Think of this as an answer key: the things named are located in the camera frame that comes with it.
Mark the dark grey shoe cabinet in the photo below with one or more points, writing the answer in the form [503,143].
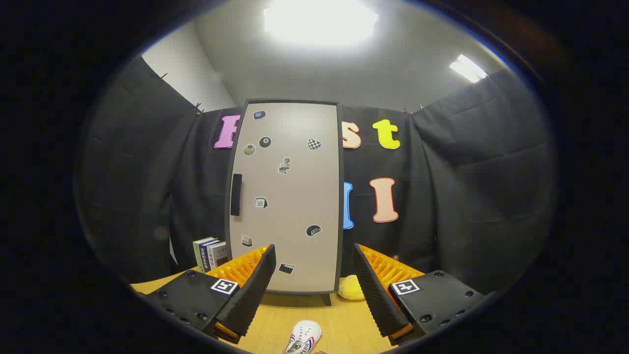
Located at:
[327,299]

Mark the blue spine book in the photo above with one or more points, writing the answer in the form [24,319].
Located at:
[204,255]

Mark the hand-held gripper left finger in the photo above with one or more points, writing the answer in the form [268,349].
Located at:
[253,295]

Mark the large ceiling light panel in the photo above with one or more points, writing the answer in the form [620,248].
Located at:
[319,19]

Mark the green spine book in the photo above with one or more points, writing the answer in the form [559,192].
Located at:
[197,253]

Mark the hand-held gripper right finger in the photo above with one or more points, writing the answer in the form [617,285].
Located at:
[376,295]

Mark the yellow bumpy bun toy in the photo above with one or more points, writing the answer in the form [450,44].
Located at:
[350,289]

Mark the white canvas shoe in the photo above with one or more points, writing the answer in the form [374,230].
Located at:
[303,334]

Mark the small ceiling light panel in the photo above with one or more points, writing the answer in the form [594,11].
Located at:
[468,68]

